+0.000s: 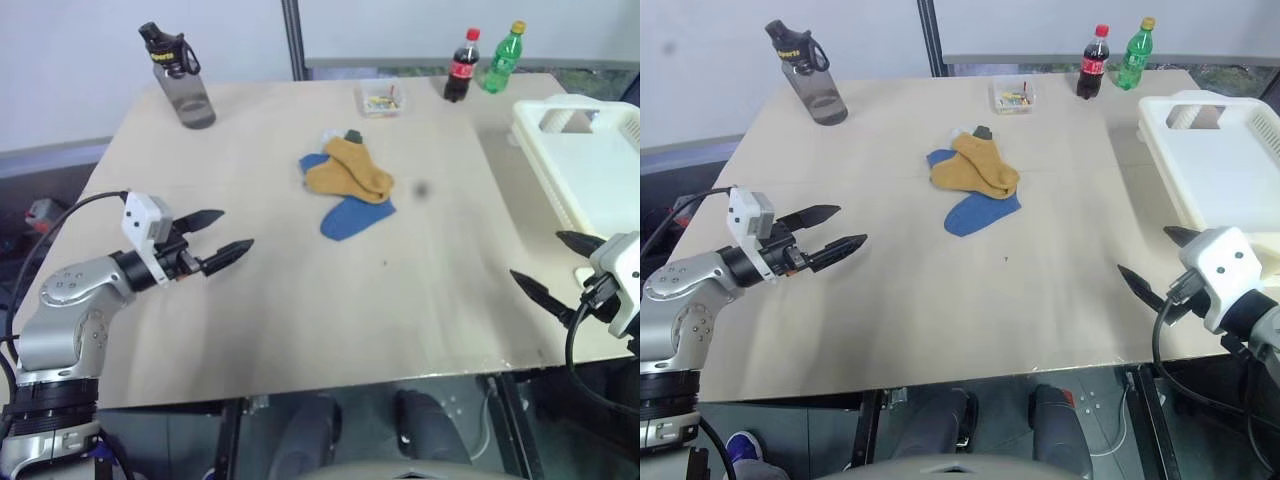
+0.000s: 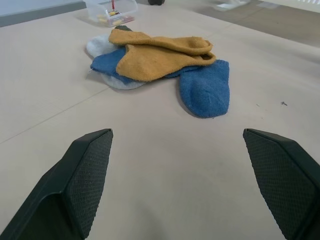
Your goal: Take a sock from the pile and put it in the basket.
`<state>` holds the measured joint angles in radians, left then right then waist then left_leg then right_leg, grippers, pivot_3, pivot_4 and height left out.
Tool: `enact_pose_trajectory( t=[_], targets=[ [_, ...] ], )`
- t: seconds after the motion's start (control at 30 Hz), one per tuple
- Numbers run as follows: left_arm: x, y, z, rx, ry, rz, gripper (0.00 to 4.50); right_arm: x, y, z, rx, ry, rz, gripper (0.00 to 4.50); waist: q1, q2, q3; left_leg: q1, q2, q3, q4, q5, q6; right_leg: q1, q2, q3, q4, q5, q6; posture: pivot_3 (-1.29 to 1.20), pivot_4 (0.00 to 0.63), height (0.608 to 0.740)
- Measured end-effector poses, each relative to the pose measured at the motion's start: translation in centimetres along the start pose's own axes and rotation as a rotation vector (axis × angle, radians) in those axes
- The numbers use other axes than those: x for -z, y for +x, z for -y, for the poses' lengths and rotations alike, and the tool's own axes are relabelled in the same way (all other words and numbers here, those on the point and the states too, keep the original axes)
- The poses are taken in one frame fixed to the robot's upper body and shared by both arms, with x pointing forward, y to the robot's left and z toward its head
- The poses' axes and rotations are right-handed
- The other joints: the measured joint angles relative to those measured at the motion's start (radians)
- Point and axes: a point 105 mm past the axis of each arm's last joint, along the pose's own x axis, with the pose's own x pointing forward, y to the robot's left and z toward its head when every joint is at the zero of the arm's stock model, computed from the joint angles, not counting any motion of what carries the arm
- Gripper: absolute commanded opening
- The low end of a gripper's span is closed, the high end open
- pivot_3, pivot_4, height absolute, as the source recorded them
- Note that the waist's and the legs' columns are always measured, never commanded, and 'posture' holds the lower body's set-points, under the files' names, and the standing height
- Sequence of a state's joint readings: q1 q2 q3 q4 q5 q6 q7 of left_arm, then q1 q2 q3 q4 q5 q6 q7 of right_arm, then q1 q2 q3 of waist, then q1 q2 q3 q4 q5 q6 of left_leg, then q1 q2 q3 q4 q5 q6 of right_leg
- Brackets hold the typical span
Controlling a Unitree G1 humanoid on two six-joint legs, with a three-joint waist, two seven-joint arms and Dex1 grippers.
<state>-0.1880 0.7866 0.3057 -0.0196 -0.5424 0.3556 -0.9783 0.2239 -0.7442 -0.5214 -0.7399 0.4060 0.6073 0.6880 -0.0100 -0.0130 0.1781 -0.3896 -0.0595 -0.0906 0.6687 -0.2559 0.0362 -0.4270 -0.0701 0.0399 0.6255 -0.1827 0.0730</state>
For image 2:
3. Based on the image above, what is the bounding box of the pale grey white sock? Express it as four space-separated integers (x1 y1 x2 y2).
86 33 144 90

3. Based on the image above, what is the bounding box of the dark green sock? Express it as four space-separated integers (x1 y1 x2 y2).
115 24 134 33

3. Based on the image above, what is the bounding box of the blue sock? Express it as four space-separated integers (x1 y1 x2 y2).
89 47 181 85
163 59 231 119

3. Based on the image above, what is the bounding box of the clear plastic small-parts box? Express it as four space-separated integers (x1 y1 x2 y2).
74 0 139 28

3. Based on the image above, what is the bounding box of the grey window ledge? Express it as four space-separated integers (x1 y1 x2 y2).
0 0 87 28

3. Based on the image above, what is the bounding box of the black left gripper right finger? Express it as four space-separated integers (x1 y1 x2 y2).
242 128 320 240

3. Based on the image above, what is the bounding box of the mustard yellow sock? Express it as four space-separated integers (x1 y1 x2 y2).
108 28 214 55
116 44 217 83

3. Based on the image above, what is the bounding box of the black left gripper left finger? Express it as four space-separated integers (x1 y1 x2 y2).
0 128 114 240

